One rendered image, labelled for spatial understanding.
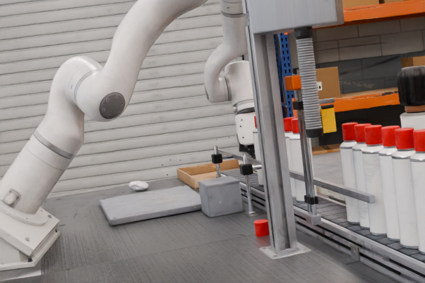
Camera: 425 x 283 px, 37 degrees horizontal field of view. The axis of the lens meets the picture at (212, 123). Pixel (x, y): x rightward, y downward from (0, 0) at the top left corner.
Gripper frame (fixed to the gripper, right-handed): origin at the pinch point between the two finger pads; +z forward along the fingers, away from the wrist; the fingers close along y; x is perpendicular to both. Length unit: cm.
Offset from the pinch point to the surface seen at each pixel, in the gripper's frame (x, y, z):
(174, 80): 345, 55, -155
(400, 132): -82, -2, 15
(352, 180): -60, -2, 19
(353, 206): -58, -2, 24
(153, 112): 359, 33, -132
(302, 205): -33.3, -3.0, 18.8
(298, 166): -34.2, -2.0, 9.4
